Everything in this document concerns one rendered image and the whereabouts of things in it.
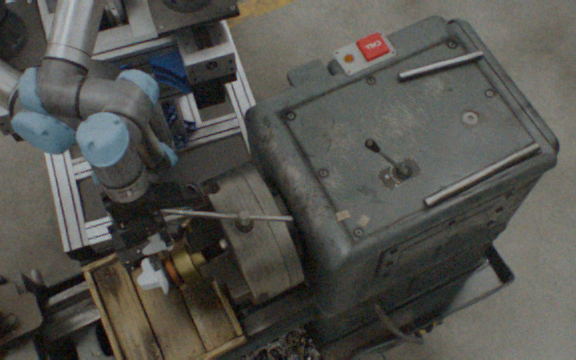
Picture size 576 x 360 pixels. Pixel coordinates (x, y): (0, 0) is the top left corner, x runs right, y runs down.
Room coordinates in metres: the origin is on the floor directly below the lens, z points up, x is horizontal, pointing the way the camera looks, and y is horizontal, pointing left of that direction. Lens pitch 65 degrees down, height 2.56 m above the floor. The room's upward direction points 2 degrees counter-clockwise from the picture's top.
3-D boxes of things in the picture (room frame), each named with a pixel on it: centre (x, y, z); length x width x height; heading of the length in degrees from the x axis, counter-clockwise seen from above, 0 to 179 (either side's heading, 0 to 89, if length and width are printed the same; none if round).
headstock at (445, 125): (0.76, -0.24, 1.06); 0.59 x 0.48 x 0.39; 115
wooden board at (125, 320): (0.47, 0.35, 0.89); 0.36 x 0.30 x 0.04; 25
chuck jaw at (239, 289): (0.46, 0.15, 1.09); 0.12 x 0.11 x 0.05; 25
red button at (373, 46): (0.96, -0.20, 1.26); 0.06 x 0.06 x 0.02; 25
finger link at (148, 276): (0.47, 0.34, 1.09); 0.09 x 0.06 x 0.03; 25
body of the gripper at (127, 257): (0.57, 0.38, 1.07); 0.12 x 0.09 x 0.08; 25
